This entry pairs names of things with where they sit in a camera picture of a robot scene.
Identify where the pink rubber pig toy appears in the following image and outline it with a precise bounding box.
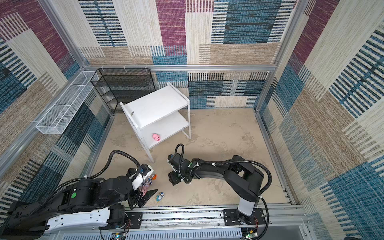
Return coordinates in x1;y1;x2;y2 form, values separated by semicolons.
152;134;161;142

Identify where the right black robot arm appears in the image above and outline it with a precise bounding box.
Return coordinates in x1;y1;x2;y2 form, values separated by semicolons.
167;144;272;217

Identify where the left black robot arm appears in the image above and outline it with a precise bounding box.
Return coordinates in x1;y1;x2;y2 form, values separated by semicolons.
1;150;157;240

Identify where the white two-tier metal shelf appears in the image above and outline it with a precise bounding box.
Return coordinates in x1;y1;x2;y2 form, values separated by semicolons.
120;82;192;163

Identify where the pink hooded Doraemon figure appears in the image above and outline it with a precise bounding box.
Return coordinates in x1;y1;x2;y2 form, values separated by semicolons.
141;178;152;197

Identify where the teal hooded Doraemon figure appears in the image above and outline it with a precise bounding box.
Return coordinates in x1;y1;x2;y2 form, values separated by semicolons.
156;192;165;202

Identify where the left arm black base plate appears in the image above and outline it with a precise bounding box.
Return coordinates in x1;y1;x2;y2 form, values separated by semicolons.
99;211;143;230

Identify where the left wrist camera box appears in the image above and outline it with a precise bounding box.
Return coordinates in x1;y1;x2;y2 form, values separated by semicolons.
130;164;154;190

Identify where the aluminium front rail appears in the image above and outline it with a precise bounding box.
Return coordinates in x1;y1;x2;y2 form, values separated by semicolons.
49;204;316;240

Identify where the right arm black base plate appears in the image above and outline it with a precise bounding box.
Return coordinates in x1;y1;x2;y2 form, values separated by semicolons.
221;208;267;226

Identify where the white wire mesh basket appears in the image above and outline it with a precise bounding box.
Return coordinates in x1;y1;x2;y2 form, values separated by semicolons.
36;71;95;135

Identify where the black mesh wire shelf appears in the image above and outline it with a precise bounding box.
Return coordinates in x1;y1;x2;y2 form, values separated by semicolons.
91;68;156;114

